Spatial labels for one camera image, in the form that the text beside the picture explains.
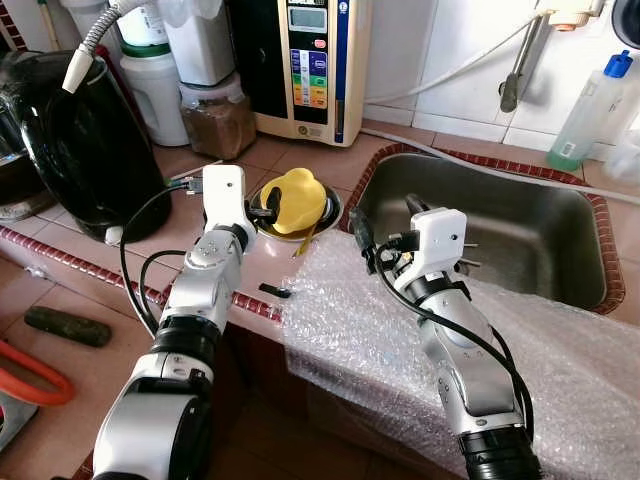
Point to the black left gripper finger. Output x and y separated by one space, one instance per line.
273 205

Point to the stainless steel bowl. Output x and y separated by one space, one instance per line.
328 215

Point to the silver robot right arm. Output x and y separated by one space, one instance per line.
470 370

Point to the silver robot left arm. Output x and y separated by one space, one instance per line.
190 290

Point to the small black clip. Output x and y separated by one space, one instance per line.
274 291

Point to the clear jar brown powder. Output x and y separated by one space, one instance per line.
218 122

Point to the stainless steel sink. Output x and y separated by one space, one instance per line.
520 230

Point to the cream water ionizer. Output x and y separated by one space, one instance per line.
300 70

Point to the clear bubble wrap sheet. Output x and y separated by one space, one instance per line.
400 350

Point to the white jar green lid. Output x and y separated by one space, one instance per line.
158 95

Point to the black electric kettle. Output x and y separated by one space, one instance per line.
80 150

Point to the dish soap bottle blue cap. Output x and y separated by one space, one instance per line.
590 115

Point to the dark green cylinder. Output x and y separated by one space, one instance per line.
68 326

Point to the white plastic tub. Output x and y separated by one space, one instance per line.
143 20

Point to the orange plastic hoop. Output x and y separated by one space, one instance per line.
40 385

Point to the black pan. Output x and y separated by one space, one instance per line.
628 20

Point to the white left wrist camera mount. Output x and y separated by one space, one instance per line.
225 200

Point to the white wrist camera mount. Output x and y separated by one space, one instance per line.
438 245
225 200

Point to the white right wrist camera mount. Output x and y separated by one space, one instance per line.
438 245

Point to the beige wall tap fixture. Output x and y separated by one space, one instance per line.
570 12

